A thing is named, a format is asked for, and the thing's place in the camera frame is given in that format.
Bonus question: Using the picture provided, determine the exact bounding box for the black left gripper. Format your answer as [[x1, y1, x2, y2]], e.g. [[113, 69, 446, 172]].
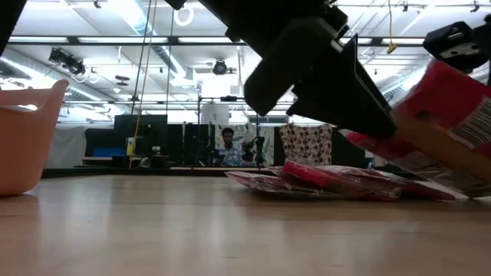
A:
[[199, 0, 397, 140]]

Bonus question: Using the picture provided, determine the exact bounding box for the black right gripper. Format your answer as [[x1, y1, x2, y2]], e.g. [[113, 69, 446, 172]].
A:
[[423, 14, 491, 72]]

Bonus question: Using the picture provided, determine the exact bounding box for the red popcorn bag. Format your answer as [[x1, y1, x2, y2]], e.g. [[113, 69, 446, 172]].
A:
[[282, 160, 402, 202], [339, 60, 491, 199], [225, 170, 292, 192]]

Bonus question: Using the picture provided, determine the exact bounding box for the red dotted patterned cloth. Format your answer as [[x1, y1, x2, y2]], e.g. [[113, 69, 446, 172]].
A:
[[278, 123, 333, 166]]

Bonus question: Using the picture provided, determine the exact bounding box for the yellow hanging ceiling plug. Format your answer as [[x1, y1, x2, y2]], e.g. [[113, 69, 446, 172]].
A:
[[386, 0, 398, 54]]

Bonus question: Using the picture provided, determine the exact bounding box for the black partition panel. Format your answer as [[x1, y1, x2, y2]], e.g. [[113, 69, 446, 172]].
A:
[[331, 128, 367, 168]]

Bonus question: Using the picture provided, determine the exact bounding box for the round black ceiling spotlight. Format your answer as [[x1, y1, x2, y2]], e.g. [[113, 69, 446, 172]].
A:
[[213, 59, 229, 76]]

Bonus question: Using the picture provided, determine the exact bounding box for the white square sign panel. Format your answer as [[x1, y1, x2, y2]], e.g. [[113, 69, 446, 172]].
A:
[[200, 103, 230, 126]]

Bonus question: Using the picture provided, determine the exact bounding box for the white draped cloth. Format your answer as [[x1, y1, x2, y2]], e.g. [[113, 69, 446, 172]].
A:
[[44, 126, 88, 169]]

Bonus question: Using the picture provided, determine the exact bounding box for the pink plastic basket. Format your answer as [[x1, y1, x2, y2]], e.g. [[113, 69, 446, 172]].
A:
[[0, 79, 70, 197]]

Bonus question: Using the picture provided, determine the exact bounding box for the black metal stand frame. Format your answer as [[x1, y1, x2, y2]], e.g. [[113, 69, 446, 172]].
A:
[[196, 95, 260, 168]]

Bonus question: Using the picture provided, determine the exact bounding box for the white ring light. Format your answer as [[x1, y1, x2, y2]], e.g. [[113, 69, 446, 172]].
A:
[[173, 5, 195, 28]]

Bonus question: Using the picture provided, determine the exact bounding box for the thin yellow hanging rope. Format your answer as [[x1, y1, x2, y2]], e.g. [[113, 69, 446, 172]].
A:
[[128, 0, 158, 169]]

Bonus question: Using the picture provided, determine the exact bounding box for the thin black hanging cable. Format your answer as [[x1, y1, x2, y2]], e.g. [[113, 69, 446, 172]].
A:
[[130, 0, 153, 116]]

